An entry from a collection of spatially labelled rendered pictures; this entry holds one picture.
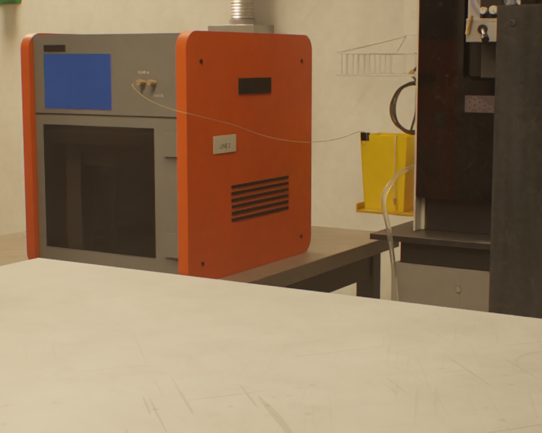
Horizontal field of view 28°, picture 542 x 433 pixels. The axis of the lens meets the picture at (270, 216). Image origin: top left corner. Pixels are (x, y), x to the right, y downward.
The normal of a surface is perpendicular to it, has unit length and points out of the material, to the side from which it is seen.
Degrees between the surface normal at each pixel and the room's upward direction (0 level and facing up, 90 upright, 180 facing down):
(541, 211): 90
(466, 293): 90
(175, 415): 0
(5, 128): 90
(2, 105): 90
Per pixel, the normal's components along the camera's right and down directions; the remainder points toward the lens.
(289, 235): 0.86, 0.07
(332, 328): 0.00, -0.99
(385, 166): -0.55, 0.17
